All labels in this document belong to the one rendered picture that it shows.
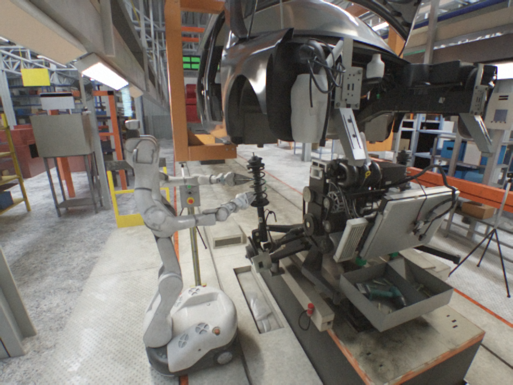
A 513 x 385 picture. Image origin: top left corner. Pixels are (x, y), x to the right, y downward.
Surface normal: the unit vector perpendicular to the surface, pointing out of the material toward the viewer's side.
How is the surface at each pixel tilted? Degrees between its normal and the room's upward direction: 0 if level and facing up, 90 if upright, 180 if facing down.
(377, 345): 0
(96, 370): 0
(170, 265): 90
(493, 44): 90
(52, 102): 90
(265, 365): 0
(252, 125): 90
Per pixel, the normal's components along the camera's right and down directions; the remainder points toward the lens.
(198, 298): 0.34, 0.00
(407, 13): 0.19, 0.66
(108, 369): 0.00, -0.95
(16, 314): 0.32, 0.29
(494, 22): -0.95, 0.10
